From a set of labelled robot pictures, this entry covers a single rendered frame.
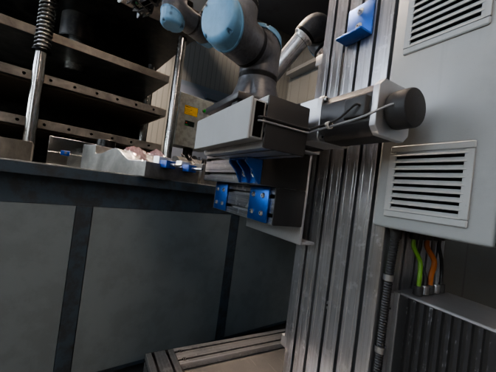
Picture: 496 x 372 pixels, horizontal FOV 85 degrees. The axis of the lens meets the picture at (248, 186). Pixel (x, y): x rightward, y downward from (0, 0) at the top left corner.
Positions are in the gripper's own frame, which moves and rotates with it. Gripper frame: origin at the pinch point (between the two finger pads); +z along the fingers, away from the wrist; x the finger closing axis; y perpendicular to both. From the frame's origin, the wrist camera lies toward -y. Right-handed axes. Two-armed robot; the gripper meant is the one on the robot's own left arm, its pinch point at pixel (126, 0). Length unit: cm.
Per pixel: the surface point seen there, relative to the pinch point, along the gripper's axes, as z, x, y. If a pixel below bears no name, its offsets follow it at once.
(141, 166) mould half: -16, 13, 61
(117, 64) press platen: 71, 36, -9
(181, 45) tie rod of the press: 50, 63, -38
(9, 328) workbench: 0, -5, 119
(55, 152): 76, 19, 56
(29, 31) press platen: 85, -7, -4
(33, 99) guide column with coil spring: 76, 2, 32
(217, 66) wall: 172, 213, -139
